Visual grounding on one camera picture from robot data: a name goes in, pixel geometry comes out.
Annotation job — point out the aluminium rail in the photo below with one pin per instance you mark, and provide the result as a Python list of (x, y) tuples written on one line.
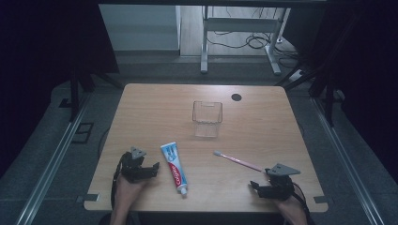
[(47, 175), (344, 156)]

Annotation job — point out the dark curtain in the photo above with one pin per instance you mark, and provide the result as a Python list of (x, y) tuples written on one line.
[(37, 62), (369, 78)]

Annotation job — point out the white red blue toothpaste tube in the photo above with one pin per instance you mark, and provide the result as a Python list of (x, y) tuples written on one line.
[(174, 168)]

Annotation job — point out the black table grommet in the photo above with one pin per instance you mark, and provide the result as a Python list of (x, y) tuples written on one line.
[(236, 97)]

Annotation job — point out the person's left hand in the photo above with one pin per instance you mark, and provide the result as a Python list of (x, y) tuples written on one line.
[(128, 190)]

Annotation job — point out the white metal stand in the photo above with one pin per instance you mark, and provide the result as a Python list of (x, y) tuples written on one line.
[(205, 40)]

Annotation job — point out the black tape rectangle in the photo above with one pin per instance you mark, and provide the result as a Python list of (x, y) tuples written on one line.
[(74, 137)]

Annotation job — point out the black tape patch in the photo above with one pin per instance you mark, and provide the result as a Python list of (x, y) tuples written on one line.
[(65, 103)]

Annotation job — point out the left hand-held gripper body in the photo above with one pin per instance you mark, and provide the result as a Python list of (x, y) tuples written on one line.
[(133, 167)]

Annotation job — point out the white panel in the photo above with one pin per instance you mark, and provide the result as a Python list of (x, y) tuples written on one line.
[(140, 28)]

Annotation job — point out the clear plastic cup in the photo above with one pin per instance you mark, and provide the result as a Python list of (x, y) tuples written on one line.
[(207, 118)]

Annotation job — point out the person's right hand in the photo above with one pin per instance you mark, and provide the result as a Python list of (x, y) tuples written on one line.
[(291, 207)]

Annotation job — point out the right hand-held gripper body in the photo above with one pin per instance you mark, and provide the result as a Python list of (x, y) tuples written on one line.
[(281, 182)]

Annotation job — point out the pink toothbrush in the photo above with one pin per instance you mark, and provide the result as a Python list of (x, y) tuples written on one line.
[(237, 161)]

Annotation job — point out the grey tape strip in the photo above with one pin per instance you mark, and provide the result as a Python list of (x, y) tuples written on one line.
[(89, 198), (320, 199)]

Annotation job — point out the black metal stand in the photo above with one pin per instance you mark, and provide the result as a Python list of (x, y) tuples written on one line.
[(328, 100), (74, 93)]

